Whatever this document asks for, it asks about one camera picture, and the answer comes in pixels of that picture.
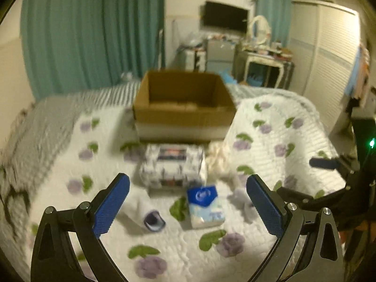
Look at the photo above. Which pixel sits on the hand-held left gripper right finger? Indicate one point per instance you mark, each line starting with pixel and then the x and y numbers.
pixel 264 205

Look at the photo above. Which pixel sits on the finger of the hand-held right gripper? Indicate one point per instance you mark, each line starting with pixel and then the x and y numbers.
pixel 323 163
pixel 296 195

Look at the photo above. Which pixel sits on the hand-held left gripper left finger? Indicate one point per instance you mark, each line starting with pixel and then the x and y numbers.
pixel 110 208

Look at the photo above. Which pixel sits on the white sock with blue toe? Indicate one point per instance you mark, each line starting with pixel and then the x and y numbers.
pixel 152 221

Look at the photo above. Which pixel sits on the blue white tissue packet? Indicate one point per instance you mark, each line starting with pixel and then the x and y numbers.
pixel 205 208

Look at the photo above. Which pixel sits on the cream soft cloth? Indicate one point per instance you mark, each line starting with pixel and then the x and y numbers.
pixel 218 158

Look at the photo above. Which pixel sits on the printed tissue multipack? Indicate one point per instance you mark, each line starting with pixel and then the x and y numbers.
pixel 173 164

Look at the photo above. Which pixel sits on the brown cardboard box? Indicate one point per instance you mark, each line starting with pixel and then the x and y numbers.
pixel 164 111

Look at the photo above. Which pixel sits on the white floral quilted blanket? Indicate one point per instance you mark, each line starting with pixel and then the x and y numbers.
pixel 164 249

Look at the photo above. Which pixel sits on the striped cloth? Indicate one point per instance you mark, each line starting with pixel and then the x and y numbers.
pixel 288 75

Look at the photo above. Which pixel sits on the hanging clothes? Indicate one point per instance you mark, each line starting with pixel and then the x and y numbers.
pixel 359 70

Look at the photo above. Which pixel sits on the white louvered wardrobe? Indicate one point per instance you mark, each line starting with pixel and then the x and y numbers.
pixel 326 58

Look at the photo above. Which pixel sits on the blue bag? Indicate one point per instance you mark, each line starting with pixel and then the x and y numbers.
pixel 228 77
pixel 255 80

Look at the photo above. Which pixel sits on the white dressing table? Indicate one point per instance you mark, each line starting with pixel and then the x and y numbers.
pixel 258 60

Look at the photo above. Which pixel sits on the small grey fridge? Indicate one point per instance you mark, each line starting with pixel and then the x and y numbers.
pixel 221 54

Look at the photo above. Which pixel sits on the white oval vanity mirror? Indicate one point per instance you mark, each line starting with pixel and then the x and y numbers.
pixel 254 29

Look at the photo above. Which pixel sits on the white suitcase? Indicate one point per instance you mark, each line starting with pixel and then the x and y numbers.
pixel 195 60

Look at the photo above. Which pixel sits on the teal curtain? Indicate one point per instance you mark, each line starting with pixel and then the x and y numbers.
pixel 61 35
pixel 132 26
pixel 273 8

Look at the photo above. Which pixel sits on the clear plastic bag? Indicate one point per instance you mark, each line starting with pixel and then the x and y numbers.
pixel 198 38

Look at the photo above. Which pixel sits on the black wall television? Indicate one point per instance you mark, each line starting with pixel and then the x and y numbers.
pixel 226 17

